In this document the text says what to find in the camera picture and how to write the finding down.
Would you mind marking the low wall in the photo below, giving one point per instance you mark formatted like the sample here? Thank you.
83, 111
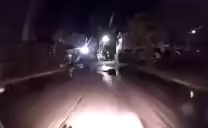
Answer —
22, 56

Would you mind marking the vehicle with bright headlight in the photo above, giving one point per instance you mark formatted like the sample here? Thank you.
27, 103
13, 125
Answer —
79, 53

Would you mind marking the street lamp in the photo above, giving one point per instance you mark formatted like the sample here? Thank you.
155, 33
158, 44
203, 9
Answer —
105, 39
193, 32

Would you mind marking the tall pole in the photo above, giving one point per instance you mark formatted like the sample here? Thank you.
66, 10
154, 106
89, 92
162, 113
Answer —
28, 23

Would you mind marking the raised kerb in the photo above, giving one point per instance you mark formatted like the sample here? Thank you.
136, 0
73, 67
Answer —
172, 80

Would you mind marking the building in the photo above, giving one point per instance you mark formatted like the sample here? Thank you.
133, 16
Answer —
122, 45

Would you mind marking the tree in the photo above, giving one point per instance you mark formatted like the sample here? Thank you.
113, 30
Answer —
148, 33

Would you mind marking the dark asphalt road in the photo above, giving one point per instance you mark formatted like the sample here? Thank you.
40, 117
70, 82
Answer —
102, 96

